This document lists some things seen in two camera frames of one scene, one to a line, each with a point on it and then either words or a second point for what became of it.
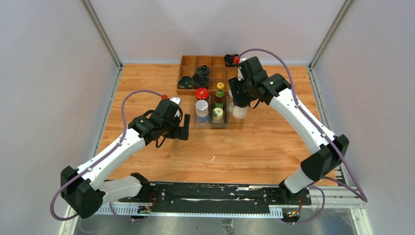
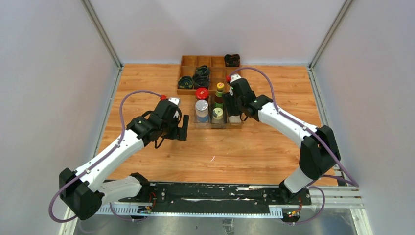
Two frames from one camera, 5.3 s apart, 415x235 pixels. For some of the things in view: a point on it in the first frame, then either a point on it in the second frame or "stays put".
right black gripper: [236, 85] -> [228, 99]
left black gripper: [180, 132] stays put
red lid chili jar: [201, 93] stays put
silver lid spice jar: [202, 110] stays put
